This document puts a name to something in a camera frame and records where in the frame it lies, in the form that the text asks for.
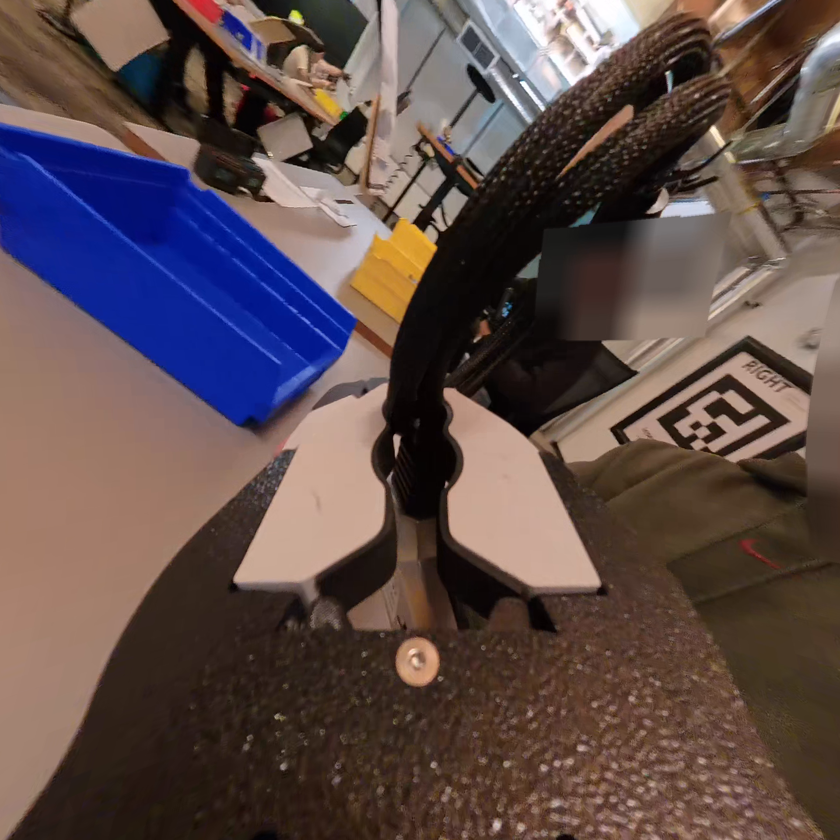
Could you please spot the long wooden table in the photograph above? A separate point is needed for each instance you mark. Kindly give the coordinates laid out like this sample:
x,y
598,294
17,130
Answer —
x,y
289,84

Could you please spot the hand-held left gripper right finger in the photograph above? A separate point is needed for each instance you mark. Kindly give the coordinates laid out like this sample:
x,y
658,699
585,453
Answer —
x,y
512,512

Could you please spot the white panel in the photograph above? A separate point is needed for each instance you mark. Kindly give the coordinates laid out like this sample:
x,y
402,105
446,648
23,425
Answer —
x,y
118,29

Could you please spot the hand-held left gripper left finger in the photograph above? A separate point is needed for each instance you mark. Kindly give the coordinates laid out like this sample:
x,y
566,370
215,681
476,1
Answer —
x,y
315,505

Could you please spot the white paper sheets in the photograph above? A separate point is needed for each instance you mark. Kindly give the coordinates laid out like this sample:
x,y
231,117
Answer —
x,y
289,187

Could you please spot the blue box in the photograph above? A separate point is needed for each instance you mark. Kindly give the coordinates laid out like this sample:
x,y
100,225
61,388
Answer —
x,y
244,34

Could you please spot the white wall vent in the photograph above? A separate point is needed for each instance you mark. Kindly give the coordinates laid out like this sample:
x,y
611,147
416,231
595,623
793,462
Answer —
x,y
478,44

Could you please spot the yellow plastic bin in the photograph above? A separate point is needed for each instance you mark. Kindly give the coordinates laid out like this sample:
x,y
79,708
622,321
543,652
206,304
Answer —
x,y
387,275

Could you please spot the silver duct pipe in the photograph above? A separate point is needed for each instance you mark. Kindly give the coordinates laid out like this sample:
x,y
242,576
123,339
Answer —
x,y
817,85

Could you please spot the white banner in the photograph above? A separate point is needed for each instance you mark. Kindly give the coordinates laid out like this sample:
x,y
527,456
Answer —
x,y
387,59

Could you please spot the black-legged standing desk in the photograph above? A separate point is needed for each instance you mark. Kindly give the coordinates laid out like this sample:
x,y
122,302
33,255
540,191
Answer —
x,y
453,154

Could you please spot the black carrying case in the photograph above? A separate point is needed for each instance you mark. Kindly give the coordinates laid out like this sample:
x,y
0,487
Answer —
x,y
226,172

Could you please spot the person's olive hoodie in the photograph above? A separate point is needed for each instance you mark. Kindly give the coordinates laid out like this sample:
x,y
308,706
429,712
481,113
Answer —
x,y
754,623

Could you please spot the blue plastic bin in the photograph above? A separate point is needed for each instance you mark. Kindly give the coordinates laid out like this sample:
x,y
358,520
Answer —
x,y
164,262

